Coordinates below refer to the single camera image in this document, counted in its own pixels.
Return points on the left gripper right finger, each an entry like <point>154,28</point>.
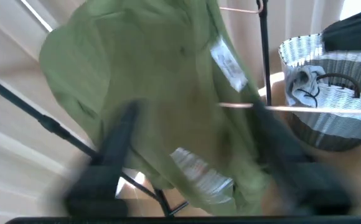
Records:
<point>311,189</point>

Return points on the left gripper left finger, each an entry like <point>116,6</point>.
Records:
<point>99,189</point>

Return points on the pink clothes hanger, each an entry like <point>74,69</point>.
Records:
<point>308,109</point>
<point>239,11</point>

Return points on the green long-sleeved shirt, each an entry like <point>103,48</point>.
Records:
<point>155,62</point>

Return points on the white laundry basket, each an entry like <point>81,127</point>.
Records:
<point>339,124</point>

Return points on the black clothes rack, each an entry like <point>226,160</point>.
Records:
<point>53,126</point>

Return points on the pale grey shorts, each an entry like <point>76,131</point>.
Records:
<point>302,87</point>

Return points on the beige curtain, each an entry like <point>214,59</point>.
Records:
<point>12,46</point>

